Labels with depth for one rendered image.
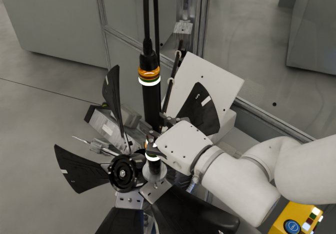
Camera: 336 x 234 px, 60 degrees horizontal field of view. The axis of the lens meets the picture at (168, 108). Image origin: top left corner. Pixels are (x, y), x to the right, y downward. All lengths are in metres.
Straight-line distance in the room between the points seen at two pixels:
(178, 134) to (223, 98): 0.45
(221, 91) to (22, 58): 3.18
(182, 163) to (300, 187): 0.25
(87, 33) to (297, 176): 2.92
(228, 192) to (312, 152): 0.20
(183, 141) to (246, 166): 0.14
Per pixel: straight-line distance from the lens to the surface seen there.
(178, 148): 0.62
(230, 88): 1.05
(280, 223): 1.07
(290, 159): 0.46
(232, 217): 0.90
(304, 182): 0.45
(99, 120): 1.23
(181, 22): 1.28
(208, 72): 1.10
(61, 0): 3.21
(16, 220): 2.44
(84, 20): 3.15
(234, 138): 1.51
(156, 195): 0.92
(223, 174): 0.58
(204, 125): 0.78
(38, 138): 2.84
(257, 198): 0.56
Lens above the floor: 1.99
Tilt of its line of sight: 44 degrees down
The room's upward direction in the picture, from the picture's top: straight up
